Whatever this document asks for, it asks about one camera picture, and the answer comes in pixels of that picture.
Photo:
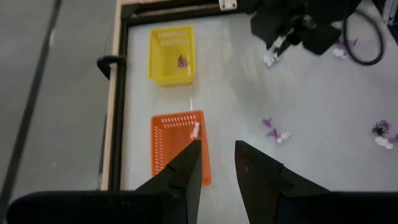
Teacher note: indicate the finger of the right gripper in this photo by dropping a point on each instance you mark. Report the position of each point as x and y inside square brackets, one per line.
[282, 42]
[287, 42]

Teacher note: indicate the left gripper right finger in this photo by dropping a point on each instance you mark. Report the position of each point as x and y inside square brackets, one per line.
[258, 180]

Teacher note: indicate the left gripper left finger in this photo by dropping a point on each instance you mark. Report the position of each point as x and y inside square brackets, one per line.
[189, 174]

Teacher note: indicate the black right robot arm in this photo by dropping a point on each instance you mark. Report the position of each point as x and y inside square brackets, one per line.
[335, 7]

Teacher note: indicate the orange plastic basket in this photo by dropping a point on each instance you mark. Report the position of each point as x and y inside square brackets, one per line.
[168, 146]

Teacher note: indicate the yellow plastic basket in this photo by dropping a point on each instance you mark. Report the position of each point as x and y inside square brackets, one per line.
[161, 56]

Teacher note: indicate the silver frame bracket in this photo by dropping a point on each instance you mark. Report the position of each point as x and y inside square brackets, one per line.
[227, 3]

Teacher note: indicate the black frame clamp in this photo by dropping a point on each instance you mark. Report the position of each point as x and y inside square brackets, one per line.
[105, 63]

